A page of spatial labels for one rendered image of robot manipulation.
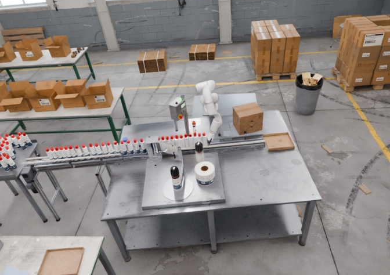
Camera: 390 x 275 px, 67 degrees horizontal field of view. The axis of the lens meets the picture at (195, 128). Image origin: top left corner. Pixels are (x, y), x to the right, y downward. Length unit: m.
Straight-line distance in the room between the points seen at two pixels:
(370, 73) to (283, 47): 1.63
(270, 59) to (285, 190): 3.84
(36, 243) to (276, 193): 2.28
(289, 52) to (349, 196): 3.21
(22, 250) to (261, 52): 5.09
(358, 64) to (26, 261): 5.63
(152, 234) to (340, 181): 2.55
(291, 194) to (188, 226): 1.23
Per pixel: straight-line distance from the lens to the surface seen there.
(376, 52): 6.12
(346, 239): 3.90
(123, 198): 3.14
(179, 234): 3.49
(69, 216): 4.39
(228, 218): 3.56
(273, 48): 6.27
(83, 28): 9.17
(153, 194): 3.02
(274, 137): 3.62
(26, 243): 3.29
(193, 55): 7.51
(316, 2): 8.58
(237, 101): 4.27
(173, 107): 3.09
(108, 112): 4.57
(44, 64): 6.95
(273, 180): 3.13
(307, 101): 5.34
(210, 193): 2.94
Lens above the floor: 3.13
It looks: 37 degrees down
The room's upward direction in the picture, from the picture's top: 7 degrees counter-clockwise
